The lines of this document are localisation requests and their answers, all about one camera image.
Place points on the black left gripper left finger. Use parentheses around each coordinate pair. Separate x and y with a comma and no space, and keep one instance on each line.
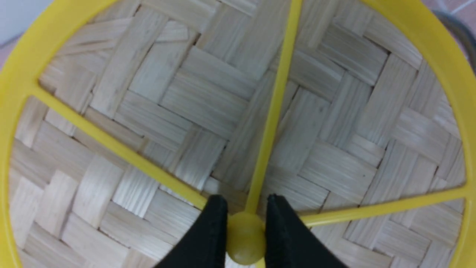
(204,244)

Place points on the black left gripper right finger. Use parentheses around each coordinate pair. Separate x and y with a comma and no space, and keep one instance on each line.
(289,243)

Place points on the yellow bamboo steamer lid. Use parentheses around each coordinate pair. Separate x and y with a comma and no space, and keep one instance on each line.
(120,118)

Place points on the stainless steel pot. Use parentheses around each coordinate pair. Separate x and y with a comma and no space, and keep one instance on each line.
(461,32)

